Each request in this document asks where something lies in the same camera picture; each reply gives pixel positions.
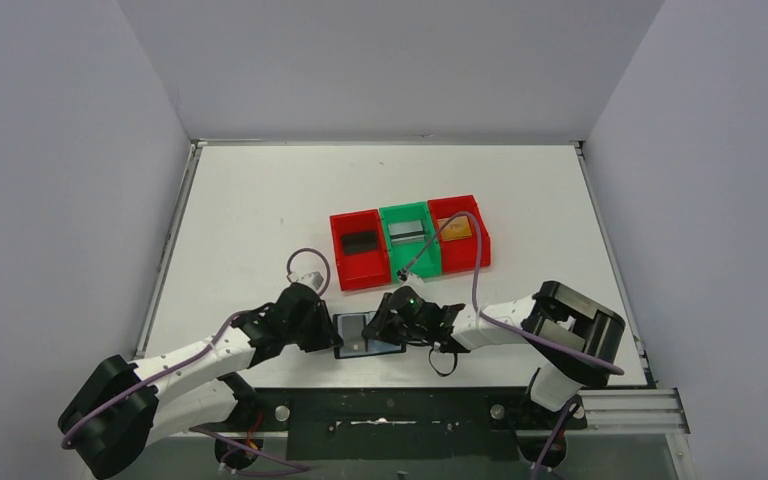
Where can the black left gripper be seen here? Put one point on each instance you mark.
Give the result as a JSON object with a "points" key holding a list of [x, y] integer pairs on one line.
{"points": [[325, 325]]}

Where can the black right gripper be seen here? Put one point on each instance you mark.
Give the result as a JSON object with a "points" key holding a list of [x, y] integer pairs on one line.
{"points": [[384, 322]]}

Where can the black leather card holder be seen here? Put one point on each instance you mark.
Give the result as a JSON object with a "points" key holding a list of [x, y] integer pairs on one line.
{"points": [[355, 344]]}

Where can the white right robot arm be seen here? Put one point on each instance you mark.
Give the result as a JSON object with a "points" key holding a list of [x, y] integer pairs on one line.
{"points": [[578, 337]]}

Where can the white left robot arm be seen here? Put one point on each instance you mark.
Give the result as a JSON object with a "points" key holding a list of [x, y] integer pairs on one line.
{"points": [[125, 406]]}

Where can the black card in bin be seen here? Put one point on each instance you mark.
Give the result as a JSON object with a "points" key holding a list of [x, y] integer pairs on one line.
{"points": [[360, 242]]}

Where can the silver card in bin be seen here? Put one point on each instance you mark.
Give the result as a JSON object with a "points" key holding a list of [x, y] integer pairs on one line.
{"points": [[406, 232]]}

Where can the gold card in bin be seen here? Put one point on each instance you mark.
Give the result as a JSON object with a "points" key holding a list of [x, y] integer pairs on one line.
{"points": [[453, 229]]}

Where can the left red plastic bin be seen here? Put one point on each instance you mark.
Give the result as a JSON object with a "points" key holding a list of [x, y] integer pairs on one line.
{"points": [[361, 254]]}

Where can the red plastic bin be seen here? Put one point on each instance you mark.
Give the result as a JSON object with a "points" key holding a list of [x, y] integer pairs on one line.
{"points": [[459, 256], [361, 254]]}

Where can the right red plastic bin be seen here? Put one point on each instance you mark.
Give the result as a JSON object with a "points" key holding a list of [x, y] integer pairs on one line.
{"points": [[459, 256]]}

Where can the green plastic bin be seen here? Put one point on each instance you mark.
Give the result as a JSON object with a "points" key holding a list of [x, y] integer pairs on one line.
{"points": [[429, 262]]}

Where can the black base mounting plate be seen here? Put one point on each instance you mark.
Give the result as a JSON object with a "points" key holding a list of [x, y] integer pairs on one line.
{"points": [[500, 424]]}

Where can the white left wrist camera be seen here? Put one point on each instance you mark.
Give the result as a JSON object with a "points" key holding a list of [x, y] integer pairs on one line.
{"points": [[316, 281]]}

